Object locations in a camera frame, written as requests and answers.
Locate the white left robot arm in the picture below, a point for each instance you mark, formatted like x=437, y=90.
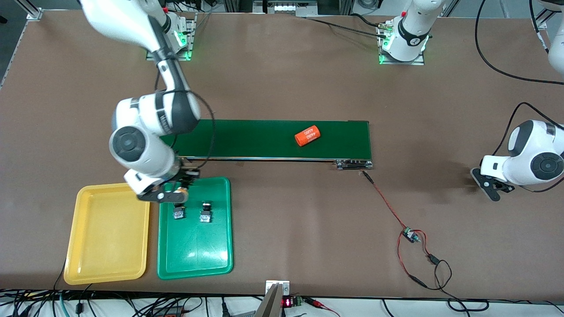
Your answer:
x=524, y=141

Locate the red clip lead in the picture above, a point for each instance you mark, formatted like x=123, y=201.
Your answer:
x=315, y=302

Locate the green plastic tray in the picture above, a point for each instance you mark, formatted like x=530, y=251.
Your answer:
x=194, y=255

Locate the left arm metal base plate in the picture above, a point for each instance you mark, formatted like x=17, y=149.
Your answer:
x=418, y=62

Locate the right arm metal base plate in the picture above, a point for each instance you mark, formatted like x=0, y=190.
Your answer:
x=191, y=39

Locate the yellow plastic tray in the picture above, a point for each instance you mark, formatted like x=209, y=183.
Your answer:
x=108, y=246

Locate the metal box with white labels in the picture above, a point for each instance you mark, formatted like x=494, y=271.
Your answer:
x=286, y=8

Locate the small speed controller board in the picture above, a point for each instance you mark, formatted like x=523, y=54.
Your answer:
x=410, y=234

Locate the grey metal camera mount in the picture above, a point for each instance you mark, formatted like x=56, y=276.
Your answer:
x=273, y=304

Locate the red digit display module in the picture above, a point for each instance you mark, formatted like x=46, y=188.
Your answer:
x=287, y=302

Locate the silver aluminium frame bracket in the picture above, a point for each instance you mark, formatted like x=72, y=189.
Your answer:
x=34, y=14

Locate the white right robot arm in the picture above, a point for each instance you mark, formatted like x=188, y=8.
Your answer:
x=141, y=110

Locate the orange 4680 cylinder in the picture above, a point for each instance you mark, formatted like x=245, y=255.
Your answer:
x=307, y=135

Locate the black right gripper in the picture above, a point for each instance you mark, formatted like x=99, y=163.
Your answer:
x=187, y=175

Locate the green push button switch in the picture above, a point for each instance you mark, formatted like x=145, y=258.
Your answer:
x=205, y=216
x=178, y=214

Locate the green conveyor belt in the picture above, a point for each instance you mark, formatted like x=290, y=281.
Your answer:
x=343, y=136

